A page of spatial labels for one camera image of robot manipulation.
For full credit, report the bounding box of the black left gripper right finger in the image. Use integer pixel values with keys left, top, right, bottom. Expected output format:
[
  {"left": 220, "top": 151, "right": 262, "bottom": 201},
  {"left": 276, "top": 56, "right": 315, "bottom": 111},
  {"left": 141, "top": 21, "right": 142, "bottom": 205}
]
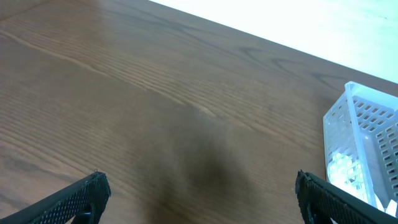
[{"left": 295, "top": 170, "right": 397, "bottom": 224}]

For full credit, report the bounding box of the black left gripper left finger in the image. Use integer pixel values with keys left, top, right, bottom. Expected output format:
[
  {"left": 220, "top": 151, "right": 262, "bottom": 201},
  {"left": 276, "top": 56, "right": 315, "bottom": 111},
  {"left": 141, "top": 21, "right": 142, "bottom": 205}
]
[{"left": 1, "top": 171, "right": 111, "bottom": 224}]

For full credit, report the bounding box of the clear mesh plastic basket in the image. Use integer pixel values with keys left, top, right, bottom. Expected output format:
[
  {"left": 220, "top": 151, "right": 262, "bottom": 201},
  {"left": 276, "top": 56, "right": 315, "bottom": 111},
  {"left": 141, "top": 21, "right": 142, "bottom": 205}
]
[{"left": 323, "top": 82, "right": 397, "bottom": 217}]

